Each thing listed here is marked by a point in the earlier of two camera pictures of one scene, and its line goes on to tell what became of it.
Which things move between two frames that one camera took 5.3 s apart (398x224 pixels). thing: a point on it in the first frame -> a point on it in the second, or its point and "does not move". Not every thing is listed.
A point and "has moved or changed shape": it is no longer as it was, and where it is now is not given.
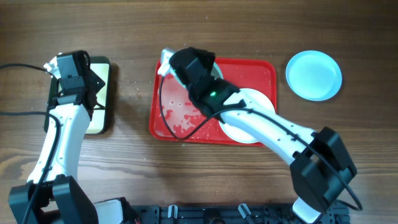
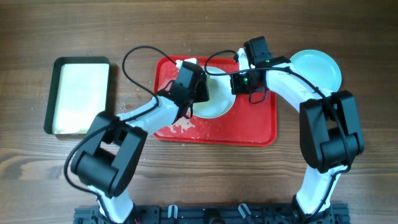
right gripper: (204, 56) -> (237, 88)
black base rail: (225, 214) does not move
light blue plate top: (314, 75) does not move
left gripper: (97, 81) -> (203, 84)
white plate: (236, 134) has moved or changed shape
